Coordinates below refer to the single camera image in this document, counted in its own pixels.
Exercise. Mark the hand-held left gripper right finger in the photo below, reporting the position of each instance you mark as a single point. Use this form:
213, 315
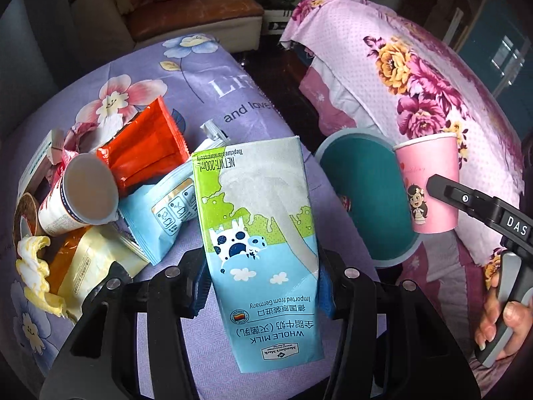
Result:
327, 293

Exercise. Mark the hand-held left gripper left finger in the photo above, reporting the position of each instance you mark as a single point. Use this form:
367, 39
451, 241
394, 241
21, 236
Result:
200, 285

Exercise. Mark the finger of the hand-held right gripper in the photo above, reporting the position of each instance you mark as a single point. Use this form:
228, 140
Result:
454, 193

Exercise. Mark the pink paper cup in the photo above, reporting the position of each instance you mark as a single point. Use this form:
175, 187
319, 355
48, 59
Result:
433, 166

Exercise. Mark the blue green milk carton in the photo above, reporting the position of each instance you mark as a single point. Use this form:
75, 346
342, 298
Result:
258, 225

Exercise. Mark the light blue packet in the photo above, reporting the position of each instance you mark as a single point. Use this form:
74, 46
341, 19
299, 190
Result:
141, 225

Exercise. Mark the teal plastic basin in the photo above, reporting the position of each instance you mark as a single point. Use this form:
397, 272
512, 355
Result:
366, 200

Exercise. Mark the yellow packet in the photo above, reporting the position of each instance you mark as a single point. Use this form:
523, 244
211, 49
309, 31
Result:
100, 258

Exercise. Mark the white and red plastic cup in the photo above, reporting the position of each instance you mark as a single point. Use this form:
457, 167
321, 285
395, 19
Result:
89, 187

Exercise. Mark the yellow white wrapper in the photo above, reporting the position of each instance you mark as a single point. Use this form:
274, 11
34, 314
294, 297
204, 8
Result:
31, 258

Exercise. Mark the brown wooden bowl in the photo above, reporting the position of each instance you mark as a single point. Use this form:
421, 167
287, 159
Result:
24, 208

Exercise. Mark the person's right hand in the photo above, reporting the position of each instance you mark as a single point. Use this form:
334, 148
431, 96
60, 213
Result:
491, 321

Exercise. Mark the orange foil wrapper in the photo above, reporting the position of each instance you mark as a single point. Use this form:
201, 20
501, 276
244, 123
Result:
145, 146

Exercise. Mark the small white wrapper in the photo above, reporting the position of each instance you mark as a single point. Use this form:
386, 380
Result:
214, 131

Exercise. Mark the pink floral blanket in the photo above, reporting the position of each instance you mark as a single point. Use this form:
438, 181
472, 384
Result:
374, 50

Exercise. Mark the pink quilt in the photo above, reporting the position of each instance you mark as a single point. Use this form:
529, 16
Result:
320, 91

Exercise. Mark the crumpled pink wrapper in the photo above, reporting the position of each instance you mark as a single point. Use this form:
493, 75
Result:
79, 133

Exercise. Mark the purple floral bedsheet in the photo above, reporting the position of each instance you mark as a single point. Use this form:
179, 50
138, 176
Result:
250, 87

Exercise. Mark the white cardboard box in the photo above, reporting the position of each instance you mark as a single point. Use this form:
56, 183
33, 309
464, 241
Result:
35, 158

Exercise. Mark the dark low table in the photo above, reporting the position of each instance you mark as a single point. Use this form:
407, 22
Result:
279, 8

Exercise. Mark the brown leather seat cushion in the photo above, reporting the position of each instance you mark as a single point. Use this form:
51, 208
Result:
195, 12

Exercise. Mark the cream sofa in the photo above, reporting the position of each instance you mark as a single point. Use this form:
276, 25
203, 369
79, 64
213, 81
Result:
95, 12

